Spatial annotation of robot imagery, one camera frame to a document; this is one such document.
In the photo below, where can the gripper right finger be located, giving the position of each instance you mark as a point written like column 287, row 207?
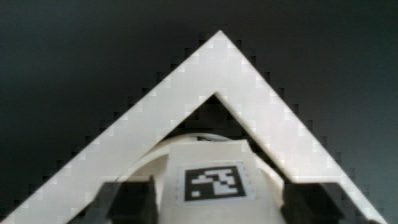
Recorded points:
column 319, row 205

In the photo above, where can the white obstacle wall frame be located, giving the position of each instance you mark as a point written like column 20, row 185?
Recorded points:
column 212, row 100

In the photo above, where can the white stool leg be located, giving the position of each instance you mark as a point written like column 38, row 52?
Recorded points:
column 217, row 190

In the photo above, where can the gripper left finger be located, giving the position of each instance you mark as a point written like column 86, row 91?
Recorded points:
column 125, row 204

